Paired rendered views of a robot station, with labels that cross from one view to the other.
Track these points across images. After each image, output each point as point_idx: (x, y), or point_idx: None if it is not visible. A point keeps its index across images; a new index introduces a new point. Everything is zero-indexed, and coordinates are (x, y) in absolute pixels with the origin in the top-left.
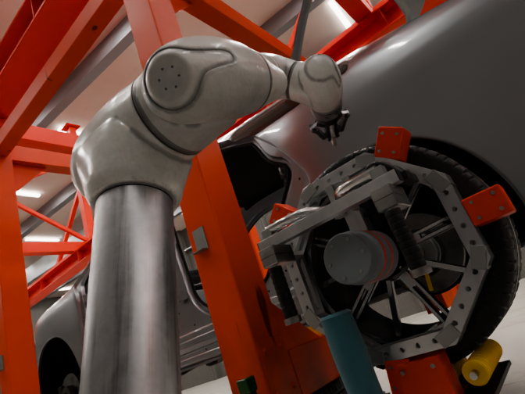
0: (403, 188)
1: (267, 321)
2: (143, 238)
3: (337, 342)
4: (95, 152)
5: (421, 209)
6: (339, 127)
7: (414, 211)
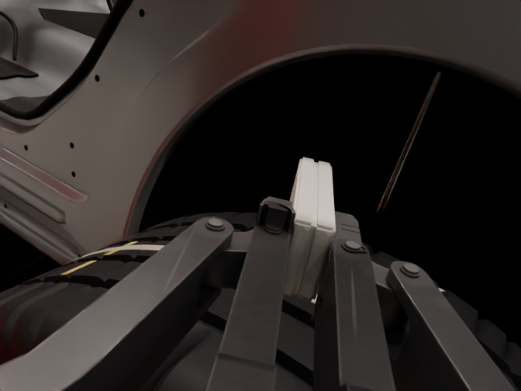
0: (450, 145)
1: None
2: None
3: None
4: None
5: (439, 215)
6: (394, 304)
7: (422, 205)
